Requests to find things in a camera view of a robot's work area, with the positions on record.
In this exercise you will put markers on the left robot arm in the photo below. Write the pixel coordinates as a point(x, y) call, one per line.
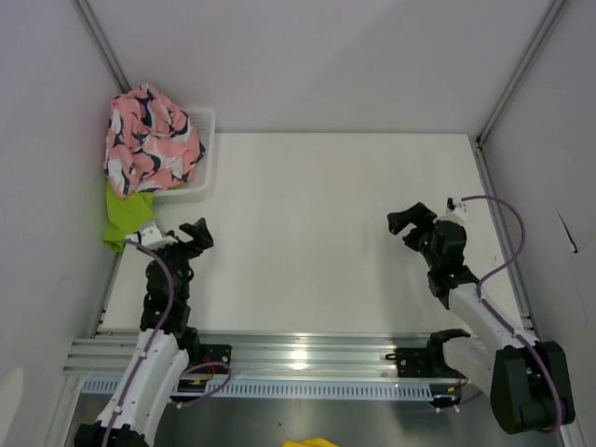
point(166, 344)

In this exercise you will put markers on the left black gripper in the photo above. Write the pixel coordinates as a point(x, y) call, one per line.
point(197, 233)

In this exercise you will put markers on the pink shark print shorts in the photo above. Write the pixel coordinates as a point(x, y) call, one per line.
point(151, 143)

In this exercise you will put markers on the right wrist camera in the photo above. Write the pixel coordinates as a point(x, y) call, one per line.
point(456, 211)

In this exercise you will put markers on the slotted cable duct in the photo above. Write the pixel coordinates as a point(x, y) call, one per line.
point(313, 390)

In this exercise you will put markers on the white perforated plastic basket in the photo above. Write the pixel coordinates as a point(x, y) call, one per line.
point(204, 120)

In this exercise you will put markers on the right aluminium frame post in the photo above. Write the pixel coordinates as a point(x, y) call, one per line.
point(529, 57)

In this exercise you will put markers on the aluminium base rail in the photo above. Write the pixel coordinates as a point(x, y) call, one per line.
point(263, 355)

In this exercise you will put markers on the left aluminium frame post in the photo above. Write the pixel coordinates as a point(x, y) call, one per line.
point(101, 42)

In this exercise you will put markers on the aluminium frame post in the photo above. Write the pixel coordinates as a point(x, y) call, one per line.
point(529, 57)
point(101, 42)

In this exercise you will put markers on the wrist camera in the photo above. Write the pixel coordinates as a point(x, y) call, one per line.
point(456, 211)
point(152, 236)

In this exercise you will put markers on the lime green shorts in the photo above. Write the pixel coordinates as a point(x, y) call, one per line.
point(125, 216)

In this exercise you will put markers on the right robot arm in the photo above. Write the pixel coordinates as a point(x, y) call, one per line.
point(526, 380)

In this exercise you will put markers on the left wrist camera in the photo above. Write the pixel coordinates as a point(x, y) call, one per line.
point(152, 236)

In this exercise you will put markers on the yellow cloth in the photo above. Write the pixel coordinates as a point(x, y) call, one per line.
point(311, 442)

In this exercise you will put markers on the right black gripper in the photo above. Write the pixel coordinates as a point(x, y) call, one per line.
point(417, 215)

